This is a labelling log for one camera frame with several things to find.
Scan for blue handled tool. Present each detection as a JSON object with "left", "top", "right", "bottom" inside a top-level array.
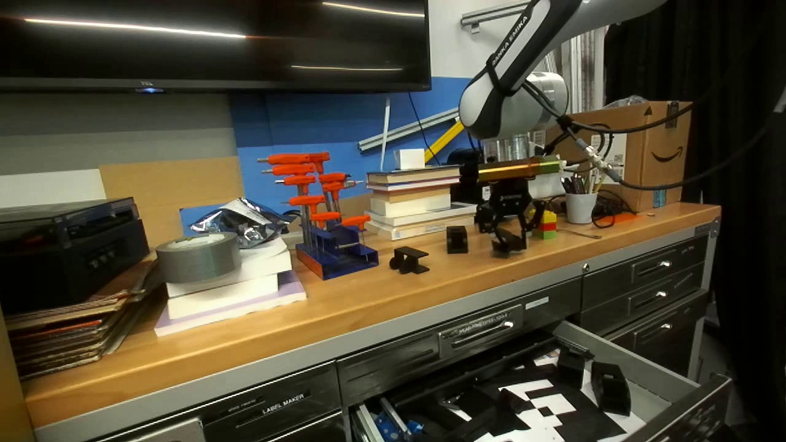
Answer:
[{"left": 353, "top": 395, "right": 427, "bottom": 442}]

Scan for black electronic device box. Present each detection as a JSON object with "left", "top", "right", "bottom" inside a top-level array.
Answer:
[{"left": 0, "top": 195, "right": 154, "bottom": 316}]

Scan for crumpled silver foil bag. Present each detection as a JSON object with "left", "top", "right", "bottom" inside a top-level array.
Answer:
[{"left": 189, "top": 197, "right": 300, "bottom": 250}]

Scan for grey duct tape roll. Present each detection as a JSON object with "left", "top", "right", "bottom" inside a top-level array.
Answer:
[{"left": 154, "top": 230, "right": 242, "bottom": 286}]

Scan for thin pale book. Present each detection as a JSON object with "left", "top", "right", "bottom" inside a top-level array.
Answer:
[{"left": 365, "top": 180, "right": 461, "bottom": 197}]

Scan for wide cream book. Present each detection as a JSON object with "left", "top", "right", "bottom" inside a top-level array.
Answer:
[{"left": 364, "top": 201, "right": 479, "bottom": 244}]

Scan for aluminium frame tubes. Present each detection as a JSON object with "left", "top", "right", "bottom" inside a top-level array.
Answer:
[{"left": 456, "top": 0, "right": 609, "bottom": 117}]

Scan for thick white book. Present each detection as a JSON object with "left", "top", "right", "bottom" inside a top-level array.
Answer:
[{"left": 163, "top": 271, "right": 285, "bottom": 321}]

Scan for brown cardboard shipping box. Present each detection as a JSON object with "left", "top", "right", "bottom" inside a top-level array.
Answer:
[{"left": 528, "top": 96, "right": 695, "bottom": 213}]

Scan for thin dark-cover book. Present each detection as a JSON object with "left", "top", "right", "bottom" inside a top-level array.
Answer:
[{"left": 364, "top": 165, "right": 461, "bottom": 186}]

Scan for white stack of papers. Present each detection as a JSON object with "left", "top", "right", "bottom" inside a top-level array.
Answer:
[{"left": 162, "top": 235, "right": 294, "bottom": 299}]

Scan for white board panel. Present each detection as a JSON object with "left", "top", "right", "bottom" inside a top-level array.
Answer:
[{"left": 0, "top": 166, "right": 107, "bottom": 212}]

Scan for brown folder stack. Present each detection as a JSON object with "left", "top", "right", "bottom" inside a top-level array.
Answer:
[{"left": 3, "top": 256, "right": 167, "bottom": 383}]

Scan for thick white-page book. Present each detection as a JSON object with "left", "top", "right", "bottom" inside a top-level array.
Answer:
[{"left": 369, "top": 189, "right": 453, "bottom": 220}]

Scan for white pen cup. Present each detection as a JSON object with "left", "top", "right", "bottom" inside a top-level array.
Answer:
[{"left": 561, "top": 192, "right": 599, "bottom": 228}]

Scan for yellow red green block stack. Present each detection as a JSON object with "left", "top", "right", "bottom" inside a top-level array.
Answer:
[{"left": 536, "top": 207, "right": 559, "bottom": 244}]

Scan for white plastic bin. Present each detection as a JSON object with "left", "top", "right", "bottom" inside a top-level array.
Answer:
[{"left": 523, "top": 166, "right": 582, "bottom": 205}]

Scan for brown cardboard sheet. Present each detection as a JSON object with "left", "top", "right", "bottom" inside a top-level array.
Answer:
[{"left": 98, "top": 155, "right": 244, "bottom": 254}]

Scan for large black wall monitor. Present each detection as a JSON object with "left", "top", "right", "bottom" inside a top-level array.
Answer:
[{"left": 0, "top": 0, "right": 435, "bottom": 93}]

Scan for wide black steel drawer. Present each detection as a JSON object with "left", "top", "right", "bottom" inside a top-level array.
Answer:
[{"left": 345, "top": 316, "right": 733, "bottom": 442}]

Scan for black cube-shaped plastic part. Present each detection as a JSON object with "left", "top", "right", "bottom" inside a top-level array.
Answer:
[{"left": 443, "top": 224, "right": 470, "bottom": 256}]

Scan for thin silver rod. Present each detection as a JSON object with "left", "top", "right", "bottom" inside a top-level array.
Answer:
[{"left": 378, "top": 99, "right": 394, "bottom": 171}]

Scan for black cable loop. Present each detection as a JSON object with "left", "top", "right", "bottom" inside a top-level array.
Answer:
[{"left": 588, "top": 195, "right": 644, "bottom": 230}]

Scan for yellow bar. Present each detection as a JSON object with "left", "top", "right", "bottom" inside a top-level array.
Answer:
[{"left": 421, "top": 121, "right": 463, "bottom": 165}]

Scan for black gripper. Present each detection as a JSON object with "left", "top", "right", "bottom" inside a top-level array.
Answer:
[{"left": 470, "top": 180, "right": 545, "bottom": 247}]

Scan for aluminium angle bracket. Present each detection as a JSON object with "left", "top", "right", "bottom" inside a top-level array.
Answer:
[{"left": 356, "top": 105, "right": 463, "bottom": 155}]

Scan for small white box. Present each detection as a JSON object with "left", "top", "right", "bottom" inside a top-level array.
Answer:
[{"left": 398, "top": 147, "right": 427, "bottom": 171}]

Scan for blue wall board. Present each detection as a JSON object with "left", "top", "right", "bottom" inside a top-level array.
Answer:
[{"left": 227, "top": 77, "right": 474, "bottom": 216}]

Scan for black curtain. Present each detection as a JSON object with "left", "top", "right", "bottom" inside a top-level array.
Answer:
[{"left": 601, "top": 0, "right": 786, "bottom": 442}]

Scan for lavender flat book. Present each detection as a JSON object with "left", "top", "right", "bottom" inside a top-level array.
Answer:
[{"left": 151, "top": 277, "right": 310, "bottom": 338}]

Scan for black clamp-shaped plastic part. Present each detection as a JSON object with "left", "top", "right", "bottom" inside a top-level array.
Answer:
[{"left": 387, "top": 246, "right": 431, "bottom": 277}]

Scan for blue hex key stand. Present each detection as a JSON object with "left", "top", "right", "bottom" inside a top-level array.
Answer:
[{"left": 291, "top": 224, "right": 380, "bottom": 282}]

